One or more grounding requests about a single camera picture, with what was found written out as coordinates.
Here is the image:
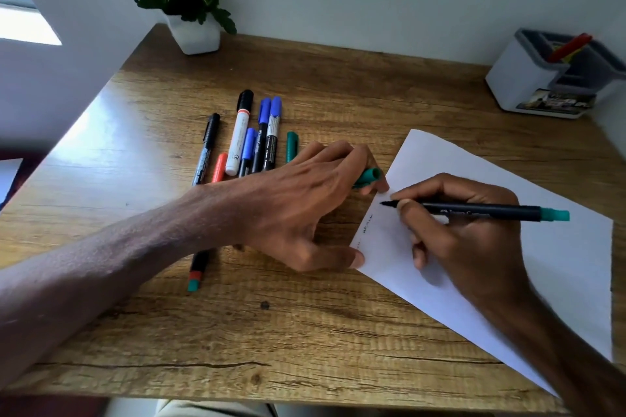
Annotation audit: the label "green pen cap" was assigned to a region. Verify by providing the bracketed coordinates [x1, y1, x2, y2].
[353, 167, 383, 189]

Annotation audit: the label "black fineliner pen green end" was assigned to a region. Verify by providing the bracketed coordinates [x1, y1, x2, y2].
[380, 200, 571, 223]

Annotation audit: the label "person's beige trousers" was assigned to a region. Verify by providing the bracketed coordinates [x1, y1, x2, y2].
[154, 399, 276, 417]

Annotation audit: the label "white grey desk organizer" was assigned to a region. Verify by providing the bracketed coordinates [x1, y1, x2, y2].
[485, 29, 626, 120]

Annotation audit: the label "black pen blue cap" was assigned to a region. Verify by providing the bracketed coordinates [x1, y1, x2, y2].
[251, 97, 272, 174]

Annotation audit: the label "short blue capped pen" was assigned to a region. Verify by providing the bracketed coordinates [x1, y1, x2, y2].
[238, 127, 257, 178]

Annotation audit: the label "person's left forearm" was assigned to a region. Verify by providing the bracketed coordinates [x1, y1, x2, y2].
[0, 184, 235, 389]

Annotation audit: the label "person's right forearm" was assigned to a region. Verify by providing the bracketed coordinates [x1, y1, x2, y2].
[469, 280, 626, 417]

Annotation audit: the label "white flat object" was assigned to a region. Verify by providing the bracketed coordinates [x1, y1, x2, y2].
[0, 158, 23, 206]

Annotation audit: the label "white flower pot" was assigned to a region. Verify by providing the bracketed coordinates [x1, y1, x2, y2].
[164, 12, 222, 56]

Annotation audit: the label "red marker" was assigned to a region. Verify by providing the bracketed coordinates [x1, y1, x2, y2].
[211, 152, 229, 184]

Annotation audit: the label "black pen red green end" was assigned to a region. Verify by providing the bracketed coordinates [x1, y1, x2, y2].
[187, 248, 212, 293]

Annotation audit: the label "thin black pen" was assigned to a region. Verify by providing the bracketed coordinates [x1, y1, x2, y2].
[192, 113, 221, 187]

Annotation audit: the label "person's right hand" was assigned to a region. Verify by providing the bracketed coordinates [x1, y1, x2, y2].
[390, 172, 535, 307]

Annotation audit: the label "blue capped marker white label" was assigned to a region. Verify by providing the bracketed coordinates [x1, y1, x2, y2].
[262, 96, 283, 172]

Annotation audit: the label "person's left hand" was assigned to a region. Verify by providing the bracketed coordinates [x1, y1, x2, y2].
[205, 140, 390, 272]

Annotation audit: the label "white marker black cap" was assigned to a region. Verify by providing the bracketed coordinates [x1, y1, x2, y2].
[225, 89, 254, 177]

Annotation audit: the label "white paper sheet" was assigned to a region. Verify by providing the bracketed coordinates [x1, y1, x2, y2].
[350, 129, 614, 398]

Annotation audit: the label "yellow pencil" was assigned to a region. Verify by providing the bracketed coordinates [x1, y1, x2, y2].
[561, 44, 590, 64]

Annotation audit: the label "photo card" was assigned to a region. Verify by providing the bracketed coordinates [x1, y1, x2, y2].
[516, 88, 598, 116]

